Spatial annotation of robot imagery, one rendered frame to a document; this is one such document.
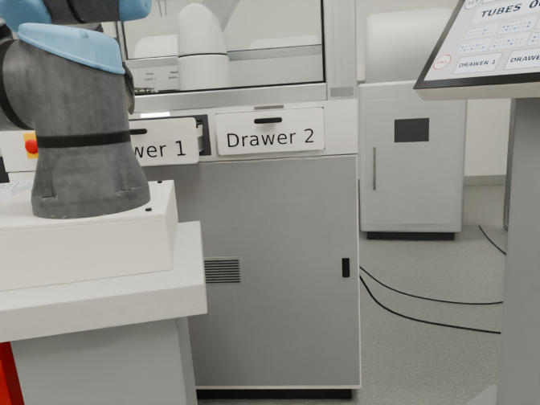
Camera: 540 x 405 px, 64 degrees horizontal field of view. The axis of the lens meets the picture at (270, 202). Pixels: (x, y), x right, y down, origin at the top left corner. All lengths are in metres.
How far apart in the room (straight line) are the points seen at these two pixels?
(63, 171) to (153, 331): 0.23
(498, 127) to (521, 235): 3.52
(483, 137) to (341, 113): 3.45
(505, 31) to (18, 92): 0.89
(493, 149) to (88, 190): 4.27
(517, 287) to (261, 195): 0.67
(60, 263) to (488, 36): 0.91
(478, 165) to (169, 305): 4.22
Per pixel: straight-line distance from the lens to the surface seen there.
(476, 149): 4.58
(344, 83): 1.20
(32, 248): 0.59
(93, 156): 0.58
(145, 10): 0.75
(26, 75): 0.61
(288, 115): 1.18
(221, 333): 1.42
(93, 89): 0.58
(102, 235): 0.57
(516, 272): 1.15
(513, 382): 1.27
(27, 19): 0.80
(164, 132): 1.10
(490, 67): 1.01
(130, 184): 0.60
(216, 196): 1.25
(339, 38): 1.20
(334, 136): 1.20
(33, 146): 1.35
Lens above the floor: 0.97
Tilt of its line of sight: 14 degrees down
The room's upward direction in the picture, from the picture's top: 4 degrees counter-clockwise
